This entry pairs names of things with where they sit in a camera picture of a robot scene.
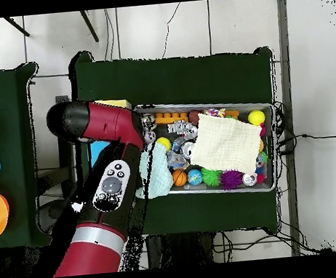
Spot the multicolour confetti print cloth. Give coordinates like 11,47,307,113
203,106,227,120

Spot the cream waffle cloth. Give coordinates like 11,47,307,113
185,108,267,180

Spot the wooden box with three holes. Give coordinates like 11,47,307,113
84,96,138,169

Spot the shallow grey mesh bin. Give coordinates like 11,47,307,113
132,92,281,204

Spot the yellow plastic ball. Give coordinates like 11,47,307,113
247,108,267,127
155,136,172,153

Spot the silver robot toy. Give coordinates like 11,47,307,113
166,119,199,141

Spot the mint green waffle cloth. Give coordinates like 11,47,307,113
132,143,176,201

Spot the small orange basketball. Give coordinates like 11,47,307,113
171,169,189,188

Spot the blue globe ball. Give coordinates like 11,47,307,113
186,167,204,187

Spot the green spiky rubber ball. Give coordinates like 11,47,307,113
200,166,223,188

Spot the dark green tablecloth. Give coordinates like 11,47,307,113
0,61,57,253
65,34,289,250

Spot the purple spiky rubber ball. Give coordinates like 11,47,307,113
218,168,244,191

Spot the black stand leg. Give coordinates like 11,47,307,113
3,15,31,39
79,9,100,44

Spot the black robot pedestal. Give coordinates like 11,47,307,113
145,229,217,270

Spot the black power cable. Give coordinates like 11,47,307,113
272,95,336,156

